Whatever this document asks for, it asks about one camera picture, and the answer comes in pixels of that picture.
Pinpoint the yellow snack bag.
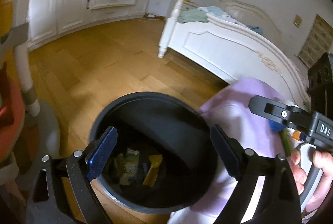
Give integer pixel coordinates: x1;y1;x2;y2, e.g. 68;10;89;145
143;155;163;188

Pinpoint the beige paper wrapper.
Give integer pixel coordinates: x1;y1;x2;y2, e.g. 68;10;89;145
120;148;139;186

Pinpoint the white bed frame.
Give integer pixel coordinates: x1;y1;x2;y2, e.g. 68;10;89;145
158;0;311;109

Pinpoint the black trash bin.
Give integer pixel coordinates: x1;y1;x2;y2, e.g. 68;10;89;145
89;92;217;214

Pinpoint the person right hand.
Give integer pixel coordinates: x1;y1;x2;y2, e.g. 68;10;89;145
289;148;333;214

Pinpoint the patterned wall hanging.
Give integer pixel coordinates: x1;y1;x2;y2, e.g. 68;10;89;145
297;15;333;69

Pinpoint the purple tablecloth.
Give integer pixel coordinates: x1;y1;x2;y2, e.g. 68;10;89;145
168;78;299;223

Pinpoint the pink desk chair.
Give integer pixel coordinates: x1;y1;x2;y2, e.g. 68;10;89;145
0;62;24;163

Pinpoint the green blanket on bed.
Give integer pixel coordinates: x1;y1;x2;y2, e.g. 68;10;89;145
177;8;208;24

